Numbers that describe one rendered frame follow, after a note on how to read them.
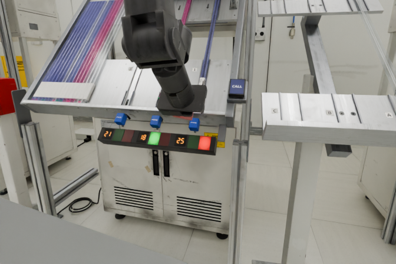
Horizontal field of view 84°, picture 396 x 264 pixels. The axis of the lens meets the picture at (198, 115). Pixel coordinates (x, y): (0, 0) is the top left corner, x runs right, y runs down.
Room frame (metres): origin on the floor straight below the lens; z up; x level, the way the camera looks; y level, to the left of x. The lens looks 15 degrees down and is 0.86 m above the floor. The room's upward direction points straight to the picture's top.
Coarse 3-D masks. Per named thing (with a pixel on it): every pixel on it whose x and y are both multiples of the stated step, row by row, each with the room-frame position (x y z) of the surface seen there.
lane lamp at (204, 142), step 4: (200, 136) 0.54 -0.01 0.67; (200, 140) 0.53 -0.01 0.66; (204, 140) 0.53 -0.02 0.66; (208, 140) 0.53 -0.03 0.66; (200, 144) 0.52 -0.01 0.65; (204, 144) 0.52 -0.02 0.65; (208, 144) 0.52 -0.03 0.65; (200, 148) 0.52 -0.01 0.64; (204, 148) 0.51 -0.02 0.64; (208, 148) 0.51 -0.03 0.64
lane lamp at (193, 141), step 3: (189, 135) 0.55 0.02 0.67; (189, 138) 0.54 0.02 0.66; (192, 138) 0.54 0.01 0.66; (195, 138) 0.54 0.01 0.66; (198, 138) 0.54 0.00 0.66; (189, 141) 0.53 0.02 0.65; (192, 141) 0.53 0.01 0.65; (195, 141) 0.53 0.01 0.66; (198, 141) 0.53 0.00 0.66; (189, 144) 0.53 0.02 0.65; (192, 144) 0.53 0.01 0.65; (195, 144) 0.53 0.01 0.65; (198, 144) 0.53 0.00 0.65; (189, 147) 0.52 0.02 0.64; (192, 147) 0.52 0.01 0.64; (195, 147) 0.52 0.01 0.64
